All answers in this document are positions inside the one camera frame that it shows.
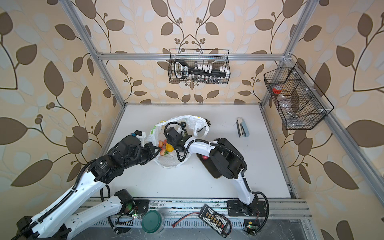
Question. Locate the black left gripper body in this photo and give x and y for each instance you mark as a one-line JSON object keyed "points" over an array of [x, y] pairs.
{"points": [[142, 155]]}

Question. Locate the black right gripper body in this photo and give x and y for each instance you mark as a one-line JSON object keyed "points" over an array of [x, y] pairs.
{"points": [[172, 144]]}

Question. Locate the red yellow fake peach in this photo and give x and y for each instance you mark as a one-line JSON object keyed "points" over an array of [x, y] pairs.
{"points": [[163, 152]]}

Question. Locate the yellow fake lemon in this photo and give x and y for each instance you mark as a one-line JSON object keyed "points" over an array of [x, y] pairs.
{"points": [[169, 148]]}

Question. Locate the translucent white plastic bag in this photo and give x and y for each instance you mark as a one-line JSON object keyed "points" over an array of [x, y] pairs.
{"points": [[187, 125]]}

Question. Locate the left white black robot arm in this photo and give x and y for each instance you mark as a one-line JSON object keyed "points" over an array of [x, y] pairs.
{"points": [[60, 221]]}

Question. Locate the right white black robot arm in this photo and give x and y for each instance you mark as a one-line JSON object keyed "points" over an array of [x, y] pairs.
{"points": [[229, 162]]}

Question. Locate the black square tray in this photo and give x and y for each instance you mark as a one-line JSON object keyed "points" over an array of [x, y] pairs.
{"points": [[212, 165]]}

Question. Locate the grey blue stapler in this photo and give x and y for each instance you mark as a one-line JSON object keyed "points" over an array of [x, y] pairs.
{"points": [[242, 128]]}

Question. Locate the green round lid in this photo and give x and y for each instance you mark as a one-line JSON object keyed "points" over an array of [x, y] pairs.
{"points": [[152, 222]]}

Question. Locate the black socket set holder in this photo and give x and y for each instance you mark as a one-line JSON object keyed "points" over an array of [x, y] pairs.
{"points": [[199, 71]]}

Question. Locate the black charger board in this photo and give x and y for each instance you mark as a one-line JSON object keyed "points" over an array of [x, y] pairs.
{"points": [[219, 223]]}

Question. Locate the clear bottle red cap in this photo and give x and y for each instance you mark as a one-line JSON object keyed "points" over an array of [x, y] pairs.
{"points": [[284, 102]]}

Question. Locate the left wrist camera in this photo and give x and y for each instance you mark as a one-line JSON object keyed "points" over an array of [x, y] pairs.
{"points": [[139, 134]]}

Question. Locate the black wire basket back wall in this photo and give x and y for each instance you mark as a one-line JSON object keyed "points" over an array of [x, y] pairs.
{"points": [[216, 57]]}

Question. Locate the black wire basket wall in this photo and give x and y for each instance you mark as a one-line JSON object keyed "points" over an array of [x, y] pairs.
{"points": [[308, 100], [216, 57]]}

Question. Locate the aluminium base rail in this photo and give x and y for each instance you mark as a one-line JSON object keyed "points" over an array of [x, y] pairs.
{"points": [[173, 209]]}

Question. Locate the black wire basket right wall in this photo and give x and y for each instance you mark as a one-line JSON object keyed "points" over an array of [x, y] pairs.
{"points": [[308, 100]]}

